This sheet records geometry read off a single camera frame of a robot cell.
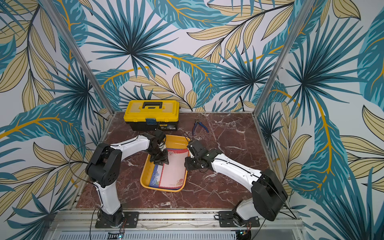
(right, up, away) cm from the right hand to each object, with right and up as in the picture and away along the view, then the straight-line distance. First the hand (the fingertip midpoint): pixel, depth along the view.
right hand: (187, 164), depth 83 cm
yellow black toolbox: (-24, +28, +12) cm, 39 cm away
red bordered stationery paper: (-9, -7, +5) cm, 12 cm away
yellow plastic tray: (-10, +10, +23) cm, 27 cm away
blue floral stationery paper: (-18, -8, +4) cm, 21 cm away
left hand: (-13, -2, +7) cm, 15 cm away
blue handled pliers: (+6, +24, +30) cm, 39 cm away
